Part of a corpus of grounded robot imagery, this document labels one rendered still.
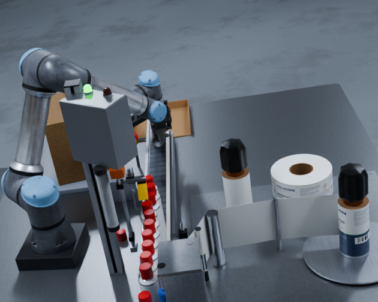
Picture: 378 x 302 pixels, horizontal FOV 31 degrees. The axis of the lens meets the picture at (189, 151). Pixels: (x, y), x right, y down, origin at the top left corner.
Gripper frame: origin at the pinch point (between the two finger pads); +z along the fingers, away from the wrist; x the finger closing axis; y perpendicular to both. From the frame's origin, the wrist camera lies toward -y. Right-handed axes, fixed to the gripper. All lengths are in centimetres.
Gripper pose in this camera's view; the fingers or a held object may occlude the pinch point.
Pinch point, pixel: (157, 139)
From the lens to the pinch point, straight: 283.1
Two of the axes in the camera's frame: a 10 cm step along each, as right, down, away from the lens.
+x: -0.8, -7.4, 6.6
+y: 9.9, -1.4, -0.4
